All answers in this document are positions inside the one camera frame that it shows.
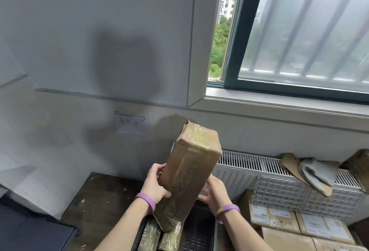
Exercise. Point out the purple wristband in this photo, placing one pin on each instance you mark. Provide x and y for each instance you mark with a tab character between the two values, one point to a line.
145	199
229	209

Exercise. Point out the black plastic crate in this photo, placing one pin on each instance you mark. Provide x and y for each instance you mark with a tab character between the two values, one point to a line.
199	230

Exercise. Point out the person's right forearm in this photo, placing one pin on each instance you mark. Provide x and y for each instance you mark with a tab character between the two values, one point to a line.
245	233

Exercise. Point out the person's left forearm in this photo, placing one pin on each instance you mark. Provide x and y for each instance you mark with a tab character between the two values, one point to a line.
124	227

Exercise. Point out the person's right hand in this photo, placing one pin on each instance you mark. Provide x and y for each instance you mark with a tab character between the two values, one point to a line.
220	199

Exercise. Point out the window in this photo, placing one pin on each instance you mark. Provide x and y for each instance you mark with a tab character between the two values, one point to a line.
288	28

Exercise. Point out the pile of cardboard boxes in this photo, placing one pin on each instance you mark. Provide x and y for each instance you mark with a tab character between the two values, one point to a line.
288	242

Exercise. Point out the white radiator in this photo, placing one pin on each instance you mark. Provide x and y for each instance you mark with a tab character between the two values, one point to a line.
236	178

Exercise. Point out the white paper wall note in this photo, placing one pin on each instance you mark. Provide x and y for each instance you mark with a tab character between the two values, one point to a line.
129	124

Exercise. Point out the brown parcel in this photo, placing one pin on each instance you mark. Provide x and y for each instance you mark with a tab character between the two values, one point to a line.
187	173

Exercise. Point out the person's left hand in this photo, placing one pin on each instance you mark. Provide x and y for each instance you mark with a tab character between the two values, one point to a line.
152	187

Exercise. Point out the grey metal shelving unit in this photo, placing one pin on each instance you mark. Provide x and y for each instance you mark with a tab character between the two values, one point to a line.
34	230

